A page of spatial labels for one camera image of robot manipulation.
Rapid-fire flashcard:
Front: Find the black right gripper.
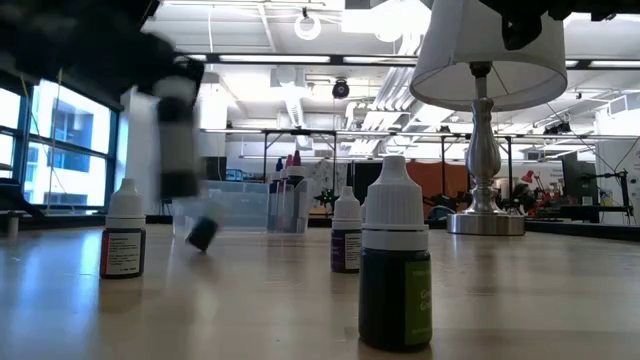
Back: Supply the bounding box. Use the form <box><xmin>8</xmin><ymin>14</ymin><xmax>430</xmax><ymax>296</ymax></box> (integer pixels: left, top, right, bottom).
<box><xmin>492</xmin><ymin>0</ymin><xmax>640</xmax><ymax>51</ymax></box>

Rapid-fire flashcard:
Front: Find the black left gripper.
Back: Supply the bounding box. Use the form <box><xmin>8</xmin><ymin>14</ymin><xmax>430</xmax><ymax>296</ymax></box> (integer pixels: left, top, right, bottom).
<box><xmin>14</xmin><ymin>14</ymin><xmax>206</xmax><ymax>101</ymax></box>

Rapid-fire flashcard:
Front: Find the tall bottle magenta tip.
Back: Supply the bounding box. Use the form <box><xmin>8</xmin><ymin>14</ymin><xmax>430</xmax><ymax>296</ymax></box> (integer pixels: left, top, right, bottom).
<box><xmin>286</xmin><ymin>149</ymin><xmax>308</xmax><ymax>234</ymax></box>

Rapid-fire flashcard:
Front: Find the small red bottle white cap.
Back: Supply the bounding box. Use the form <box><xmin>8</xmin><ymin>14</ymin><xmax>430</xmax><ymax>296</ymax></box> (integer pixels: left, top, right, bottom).
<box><xmin>99</xmin><ymin>177</ymin><xmax>148</xmax><ymax>280</ymax></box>

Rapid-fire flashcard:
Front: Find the small purple bottle white cap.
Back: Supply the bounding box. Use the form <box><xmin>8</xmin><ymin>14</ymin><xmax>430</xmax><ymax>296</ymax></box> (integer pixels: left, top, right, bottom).
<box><xmin>330</xmin><ymin>185</ymin><xmax>363</xmax><ymax>275</ymax></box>

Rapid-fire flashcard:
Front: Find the small bottle green label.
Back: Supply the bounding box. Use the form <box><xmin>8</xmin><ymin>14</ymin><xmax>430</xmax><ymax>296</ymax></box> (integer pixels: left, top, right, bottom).
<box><xmin>357</xmin><ymin>154</ymin><xmax>434</xmax><ymax>352</ymax></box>

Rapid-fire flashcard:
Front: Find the black screen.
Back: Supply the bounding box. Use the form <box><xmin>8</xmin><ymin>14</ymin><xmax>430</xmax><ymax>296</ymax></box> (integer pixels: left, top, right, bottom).
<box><xmin>199</xmin><ymin>156</ymin><xmax>228</xmax><ymax>182</ymax></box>

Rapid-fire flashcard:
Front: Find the silver lamp white shade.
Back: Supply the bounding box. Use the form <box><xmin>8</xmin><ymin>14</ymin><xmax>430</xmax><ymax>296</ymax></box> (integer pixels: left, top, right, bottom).
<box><xmin>409</xmin><ymin>0</ymin><xmax>569</xmax><ymax>237</ymax></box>

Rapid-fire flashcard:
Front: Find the red desk lamp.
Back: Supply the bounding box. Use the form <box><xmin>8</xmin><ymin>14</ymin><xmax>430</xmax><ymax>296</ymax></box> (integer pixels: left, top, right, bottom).
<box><xmin>519</xmin><ymin>169</ymin><xmax>536</xmax><ymax>201</ymax></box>

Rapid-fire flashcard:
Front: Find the clear plastic bin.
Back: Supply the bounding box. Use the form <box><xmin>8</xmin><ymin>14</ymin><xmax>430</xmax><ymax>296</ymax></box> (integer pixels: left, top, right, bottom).
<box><xmin>171</xmin><ymin>178</ymin><xmax>312</xmax><ymax>235</ymax></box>

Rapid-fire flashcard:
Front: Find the dark monitor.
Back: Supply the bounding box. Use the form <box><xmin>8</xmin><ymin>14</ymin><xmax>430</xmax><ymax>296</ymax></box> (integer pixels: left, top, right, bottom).
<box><xmin>561</xmin><ymin>152</ymin><xmax>600</xmax><ymax>206</ymax></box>

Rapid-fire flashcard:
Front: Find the orange curtain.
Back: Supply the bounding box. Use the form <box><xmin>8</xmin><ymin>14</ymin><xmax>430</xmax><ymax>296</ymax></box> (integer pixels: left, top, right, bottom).
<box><xmin>405</xmin><ymin>160</ymin><xmax>470</xmax><ymax>220</ymax></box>

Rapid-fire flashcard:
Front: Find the black panel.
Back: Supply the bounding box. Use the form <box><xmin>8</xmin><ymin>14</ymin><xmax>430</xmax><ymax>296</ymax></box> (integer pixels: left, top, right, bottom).
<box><xmin>351</xmin><ymin>162</ymin><xmax>385</xmax><ymax>201</ymax></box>

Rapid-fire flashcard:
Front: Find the large glass window wall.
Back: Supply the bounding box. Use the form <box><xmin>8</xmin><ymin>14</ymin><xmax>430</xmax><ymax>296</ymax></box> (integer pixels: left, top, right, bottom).
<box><xmin>0</xmin><ymin>74</ymin><xmax>121</xmax><ymax>211</ymax></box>

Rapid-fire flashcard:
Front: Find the white ring light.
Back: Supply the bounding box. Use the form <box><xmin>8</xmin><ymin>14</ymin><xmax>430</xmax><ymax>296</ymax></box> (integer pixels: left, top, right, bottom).
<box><xmin>293</xmin><ymin>10</ymin><xmax>323</xmax><ymax>42</ymax></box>

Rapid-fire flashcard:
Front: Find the black background table frame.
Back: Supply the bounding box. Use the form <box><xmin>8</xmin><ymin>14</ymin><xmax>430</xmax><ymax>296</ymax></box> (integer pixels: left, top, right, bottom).
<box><xmin>261</xmin><ymin>128</ymin><xmax>339</xmax><ymax>199</ymax></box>

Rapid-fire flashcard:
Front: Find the black diagonal frame brace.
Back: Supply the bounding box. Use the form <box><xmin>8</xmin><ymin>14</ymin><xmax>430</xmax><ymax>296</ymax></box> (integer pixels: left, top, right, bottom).
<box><xmin>0</xmin><ymin>178</ymin><xmax>45</xmax><ymax>219</ymax></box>

